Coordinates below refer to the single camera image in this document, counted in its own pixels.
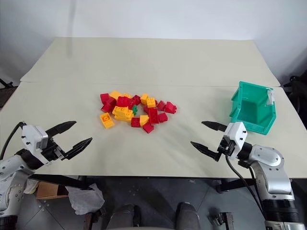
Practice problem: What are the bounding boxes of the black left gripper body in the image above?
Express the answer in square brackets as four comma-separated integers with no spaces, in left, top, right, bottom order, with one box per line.
[40,137,68,162]

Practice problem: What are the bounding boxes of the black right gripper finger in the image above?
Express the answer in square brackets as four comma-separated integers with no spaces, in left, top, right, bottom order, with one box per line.
[201,120,228,132]
[190,141,223,162]

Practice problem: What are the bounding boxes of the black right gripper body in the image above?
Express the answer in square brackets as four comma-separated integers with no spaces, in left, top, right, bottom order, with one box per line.
[217,136,236,158]

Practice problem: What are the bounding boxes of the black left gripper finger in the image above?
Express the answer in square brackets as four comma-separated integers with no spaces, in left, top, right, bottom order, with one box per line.
[45,120,78,139]
[62,137,94,161]

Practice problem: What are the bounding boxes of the brown cardboard box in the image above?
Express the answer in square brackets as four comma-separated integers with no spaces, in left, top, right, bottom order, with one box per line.
[35,181,69,200]

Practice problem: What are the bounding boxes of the green plastic storage bin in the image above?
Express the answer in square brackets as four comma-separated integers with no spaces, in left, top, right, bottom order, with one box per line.
[229,80,277,137]

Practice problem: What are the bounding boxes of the white crumpled bag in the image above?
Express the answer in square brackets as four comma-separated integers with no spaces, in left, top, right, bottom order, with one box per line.
[65,184,105,216]

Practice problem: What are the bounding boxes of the clear label holder on bin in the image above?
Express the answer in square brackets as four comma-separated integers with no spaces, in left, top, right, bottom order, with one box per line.
[264,87,275,106]

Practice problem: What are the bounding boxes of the dark rounded shape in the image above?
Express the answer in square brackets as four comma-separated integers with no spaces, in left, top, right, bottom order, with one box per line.
[112,203,142,229]
[176,201,201,230]

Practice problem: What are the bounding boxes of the metal clamp on floor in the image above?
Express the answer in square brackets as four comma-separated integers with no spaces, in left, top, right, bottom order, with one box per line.
[208,211,235,230]

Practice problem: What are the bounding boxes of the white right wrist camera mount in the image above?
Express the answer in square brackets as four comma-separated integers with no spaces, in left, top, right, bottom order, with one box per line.
[223,121,248,160]

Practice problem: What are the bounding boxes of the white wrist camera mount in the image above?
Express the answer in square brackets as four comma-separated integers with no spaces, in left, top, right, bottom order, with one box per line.
[223,121,248,160]
[21,124,50,157]

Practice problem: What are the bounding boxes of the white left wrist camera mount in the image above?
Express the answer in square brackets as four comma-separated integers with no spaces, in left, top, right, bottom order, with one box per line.
[21,124,50,157]

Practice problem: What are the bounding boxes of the black table frame bar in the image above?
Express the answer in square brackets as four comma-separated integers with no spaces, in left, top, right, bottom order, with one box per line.
[28,174,94,191]
[216,178,255,193]

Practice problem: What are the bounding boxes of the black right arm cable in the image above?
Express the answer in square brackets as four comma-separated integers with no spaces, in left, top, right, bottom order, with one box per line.
[224,153,265,216]

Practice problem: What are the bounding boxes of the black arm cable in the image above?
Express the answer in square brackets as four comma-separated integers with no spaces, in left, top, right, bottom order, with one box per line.
[0,121,26,159]
[224,153,265,216]

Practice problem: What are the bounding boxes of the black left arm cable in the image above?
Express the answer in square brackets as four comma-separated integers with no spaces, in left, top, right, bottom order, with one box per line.
[0,121,26,159]

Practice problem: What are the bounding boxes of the black stand by wall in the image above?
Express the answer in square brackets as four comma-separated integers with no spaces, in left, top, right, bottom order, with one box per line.
[0,77,14,89]

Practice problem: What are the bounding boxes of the black equipment by wall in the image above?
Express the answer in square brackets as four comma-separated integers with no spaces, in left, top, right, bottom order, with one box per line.
[283,75,307,114]

